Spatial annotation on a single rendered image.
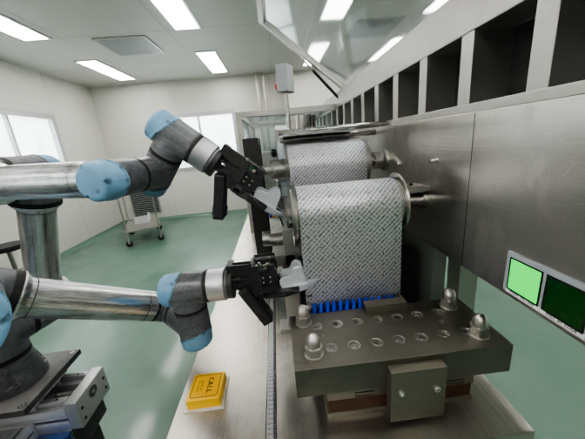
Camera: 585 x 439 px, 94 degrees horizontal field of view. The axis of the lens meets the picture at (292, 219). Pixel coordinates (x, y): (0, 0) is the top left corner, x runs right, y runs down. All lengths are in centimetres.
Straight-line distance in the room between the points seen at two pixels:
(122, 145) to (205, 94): 206
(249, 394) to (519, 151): 67
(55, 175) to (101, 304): 28
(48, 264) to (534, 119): 117
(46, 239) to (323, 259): 79
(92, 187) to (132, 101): 623
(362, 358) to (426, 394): 13
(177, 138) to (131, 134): 616
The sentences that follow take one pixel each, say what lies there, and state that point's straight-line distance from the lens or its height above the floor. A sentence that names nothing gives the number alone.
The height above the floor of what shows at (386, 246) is 116.
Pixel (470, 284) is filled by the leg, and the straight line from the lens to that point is 102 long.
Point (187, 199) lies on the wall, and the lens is 656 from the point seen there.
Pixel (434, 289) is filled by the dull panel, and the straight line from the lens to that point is 81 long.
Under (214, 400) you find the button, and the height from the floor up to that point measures 92.
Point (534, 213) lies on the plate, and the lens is 52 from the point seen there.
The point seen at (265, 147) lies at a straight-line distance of 162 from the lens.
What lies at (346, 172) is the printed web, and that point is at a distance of 86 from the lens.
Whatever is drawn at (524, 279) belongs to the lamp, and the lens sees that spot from 55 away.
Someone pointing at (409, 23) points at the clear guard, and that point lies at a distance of 91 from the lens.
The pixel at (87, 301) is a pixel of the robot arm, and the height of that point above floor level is 113.
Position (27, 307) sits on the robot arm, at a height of 117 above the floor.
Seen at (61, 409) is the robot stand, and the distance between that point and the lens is 113.
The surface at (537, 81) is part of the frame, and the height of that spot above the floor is 147.
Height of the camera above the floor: 142
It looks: 16 degrees down
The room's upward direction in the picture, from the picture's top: 5 degrees counter-clockwise
